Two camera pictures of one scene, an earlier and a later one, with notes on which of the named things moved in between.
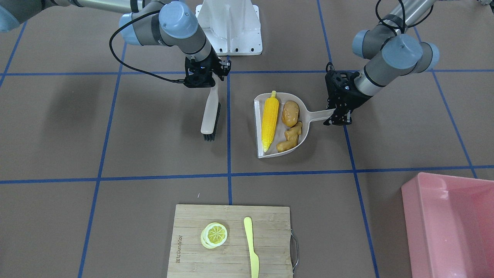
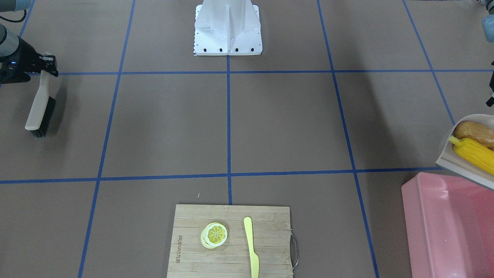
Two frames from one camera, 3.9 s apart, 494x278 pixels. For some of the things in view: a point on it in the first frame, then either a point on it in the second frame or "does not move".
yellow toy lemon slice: (214, 235) does not move
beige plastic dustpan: (305, 116) → (468, 150)
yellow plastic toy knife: (254, 259) does not move
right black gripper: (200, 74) → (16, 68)
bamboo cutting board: (271, 241) does not move
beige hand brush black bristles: (212, 111) → (39, 121)
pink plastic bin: (450, 224) does not move
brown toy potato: (290, 113) → (484, 134)
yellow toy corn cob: (270, 120) → (474, 153)
